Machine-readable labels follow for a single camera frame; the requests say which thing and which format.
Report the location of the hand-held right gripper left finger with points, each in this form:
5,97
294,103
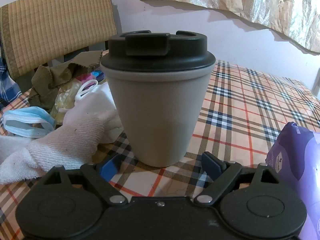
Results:
107,167

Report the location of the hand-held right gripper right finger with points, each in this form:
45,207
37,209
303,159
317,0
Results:
210,163

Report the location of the white towel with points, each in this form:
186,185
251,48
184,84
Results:
62,142

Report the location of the white face mask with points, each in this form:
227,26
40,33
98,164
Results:
102,97

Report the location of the grey cup with black lid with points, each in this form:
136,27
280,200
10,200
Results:
160,105

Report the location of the blue face mask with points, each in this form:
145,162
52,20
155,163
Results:
35,113

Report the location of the pink knitted socks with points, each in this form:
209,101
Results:
83,78

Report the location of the blue tissue packet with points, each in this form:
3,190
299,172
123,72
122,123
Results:
98,75

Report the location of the olive green cloth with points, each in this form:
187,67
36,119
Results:
50,80

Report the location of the purple packet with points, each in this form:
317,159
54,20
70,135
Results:
295,155

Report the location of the wooden chair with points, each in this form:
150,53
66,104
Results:
82,51

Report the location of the blue checkered cloth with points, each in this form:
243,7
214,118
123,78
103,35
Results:
7,85

